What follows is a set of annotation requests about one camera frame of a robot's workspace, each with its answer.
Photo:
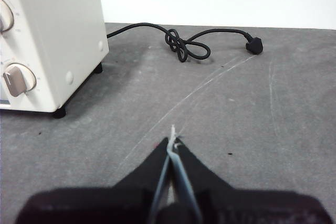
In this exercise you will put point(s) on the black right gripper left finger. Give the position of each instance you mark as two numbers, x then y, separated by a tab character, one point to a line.
105	205

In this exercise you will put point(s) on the white Toshiba toaster oven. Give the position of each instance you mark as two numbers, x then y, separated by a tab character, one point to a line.
57	24

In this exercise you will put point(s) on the beige oven knob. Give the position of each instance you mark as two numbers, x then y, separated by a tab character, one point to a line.
18	79
5	16

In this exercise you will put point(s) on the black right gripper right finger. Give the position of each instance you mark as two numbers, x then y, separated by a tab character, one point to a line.
249	208

